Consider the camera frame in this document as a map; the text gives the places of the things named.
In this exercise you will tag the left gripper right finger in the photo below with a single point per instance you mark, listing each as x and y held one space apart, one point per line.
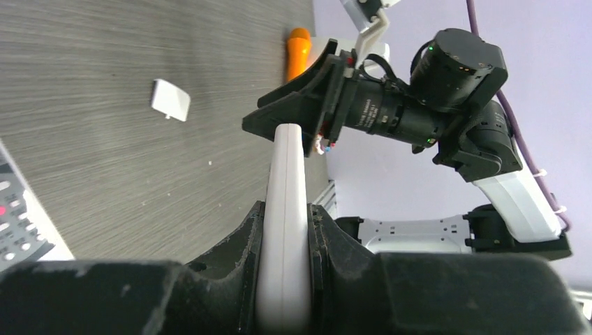
356 291

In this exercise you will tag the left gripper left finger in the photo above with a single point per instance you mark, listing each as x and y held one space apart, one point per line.
212 294

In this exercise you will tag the red and white remote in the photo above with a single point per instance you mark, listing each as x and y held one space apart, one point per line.
283 292

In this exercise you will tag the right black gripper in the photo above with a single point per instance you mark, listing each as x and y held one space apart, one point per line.
374 100

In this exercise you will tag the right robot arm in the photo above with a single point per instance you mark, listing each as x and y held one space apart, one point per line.
447 103

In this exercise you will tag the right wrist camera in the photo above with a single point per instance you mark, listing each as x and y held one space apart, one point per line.
371 21

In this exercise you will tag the white remote control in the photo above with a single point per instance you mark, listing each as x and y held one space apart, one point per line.
27 232

